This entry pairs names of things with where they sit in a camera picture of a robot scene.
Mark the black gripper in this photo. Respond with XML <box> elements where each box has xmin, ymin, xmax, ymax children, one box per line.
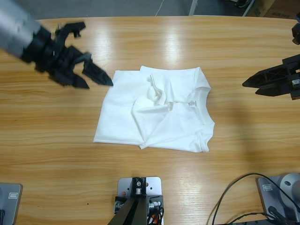
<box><xmin>20</xmin><ymin>22</ymin><xmax>114</xmax><ymax>90</ymax></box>
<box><xmin>242</xmin><ymin>13</ymin><xmax>300</xmax><ymax>101</ymax></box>

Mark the white T-shirt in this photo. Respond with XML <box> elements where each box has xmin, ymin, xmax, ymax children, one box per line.
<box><xmin>93</xmin><ymin>65</ymin><xmax>216</xmax><ymax>153</ymax></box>

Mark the pale printed cardboard box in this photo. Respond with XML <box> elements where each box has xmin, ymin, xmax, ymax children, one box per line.
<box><xmin>264</xmin><ymin>6</ymin><xmax>296</xmax><ymax>19</ymax></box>

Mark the brown cardboard box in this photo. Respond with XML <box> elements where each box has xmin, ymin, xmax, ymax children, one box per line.
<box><xmin>246</xmin><ymin>0</ymin><xmax>277</xmax><ymax>17</ymax></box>

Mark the slanted metal bar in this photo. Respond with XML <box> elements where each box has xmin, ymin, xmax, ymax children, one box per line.
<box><xmin>242</xmin><ymin>0</ymin><xmax>256</xmax><ymax>16</ymax></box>

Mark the white upright post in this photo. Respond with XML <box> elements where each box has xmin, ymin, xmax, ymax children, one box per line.
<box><xmin>188</xmin><ymin>0</ymin><xmax>198</xmax><ymax>16</ymax></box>

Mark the grey base plate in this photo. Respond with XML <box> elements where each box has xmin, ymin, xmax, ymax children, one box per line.
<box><xmin>0</xmin><ymin>182</ymin><xmax>23</xmax><ymax>225</ymax></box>
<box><xmin>255</xmin><ymin>175</ymin><xmax>300</xmax><ymax>221</ymax></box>

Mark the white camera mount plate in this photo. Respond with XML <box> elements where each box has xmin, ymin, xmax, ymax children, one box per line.
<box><xmin>117</xmin><ymin>177</ymin><xmax>164</xmax><ymax>225</ymax></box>

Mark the thin braided black cable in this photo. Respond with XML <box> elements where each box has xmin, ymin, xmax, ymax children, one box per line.
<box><xmin>231</xmin><ymin>211</ymin><xmax>274</xmax><ymax>223</ymax></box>

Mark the orange and black cable bundle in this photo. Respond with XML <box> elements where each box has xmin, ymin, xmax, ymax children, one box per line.
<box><xmin>146</xmin><ymin>207</ymin><xmax>166</xmax><ymax>225</ymax></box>

